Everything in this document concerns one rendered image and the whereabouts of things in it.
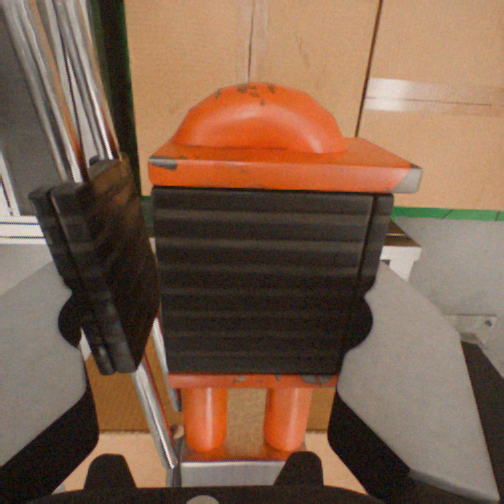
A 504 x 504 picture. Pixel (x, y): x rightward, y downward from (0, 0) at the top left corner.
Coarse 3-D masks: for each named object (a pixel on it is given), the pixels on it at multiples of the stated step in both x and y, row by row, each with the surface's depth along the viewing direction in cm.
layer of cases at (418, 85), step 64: (128, 0) 52; (192, 0) 53; (256, 0) 53; (320, 0) 53; (384, 0) 54; (448, 0) 54; (192, 64) 57; (256, 64) 57; (320, 64) 57; (384, 64) 58; (448, 64) 58; (384, 128) 63; (448, 128) 63; (448, 192) 69
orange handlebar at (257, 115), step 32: (224, 96) 10; (256, 96) 10; (288, 96) 10; (192, 128) 10; (224, 128) 10; (256, 128) 10; (288, 128) 10; (320, 128) 10; (192, 416) 16; (224, 416) 16; (288, 416) 16; (192, 448) 17; (288, 448) 17
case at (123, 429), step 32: (96, 384) 43; (128, 384) 43; (160, 384) 43; (128, 416) 39; (320, 416) 40; (96, 448) 38; (128, 448) 38; (320, 448) 40; (160, 480) 41; (352, 480) 43
